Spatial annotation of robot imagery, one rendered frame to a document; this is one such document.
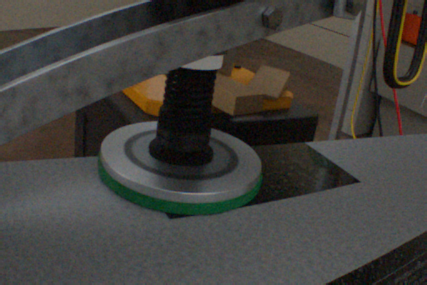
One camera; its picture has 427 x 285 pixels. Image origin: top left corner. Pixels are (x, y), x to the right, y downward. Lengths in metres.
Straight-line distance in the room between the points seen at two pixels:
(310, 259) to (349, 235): 0.08
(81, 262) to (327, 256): 0.26
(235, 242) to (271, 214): 0.08
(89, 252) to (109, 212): 0.08
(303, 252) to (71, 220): 0.25
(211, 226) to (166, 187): 0.07
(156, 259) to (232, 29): 0.26
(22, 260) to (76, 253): 0.06
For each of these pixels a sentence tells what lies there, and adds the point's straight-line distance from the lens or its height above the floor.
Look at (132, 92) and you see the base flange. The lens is 1.23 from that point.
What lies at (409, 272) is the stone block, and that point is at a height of 0.84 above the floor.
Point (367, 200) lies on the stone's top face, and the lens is 0.64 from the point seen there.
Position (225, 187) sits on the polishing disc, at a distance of 0.52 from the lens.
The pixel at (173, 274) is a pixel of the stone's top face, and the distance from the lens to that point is 0.42.
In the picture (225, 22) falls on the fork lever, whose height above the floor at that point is 1.08.
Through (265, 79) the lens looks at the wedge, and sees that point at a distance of 1.38.
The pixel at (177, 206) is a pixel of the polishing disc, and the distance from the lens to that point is 0.50.
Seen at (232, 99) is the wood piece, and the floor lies 0.82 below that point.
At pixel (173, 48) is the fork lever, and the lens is 0.45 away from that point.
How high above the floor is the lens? 1.14
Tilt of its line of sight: 23 degrees down
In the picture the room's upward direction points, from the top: 9 degrees clockwise
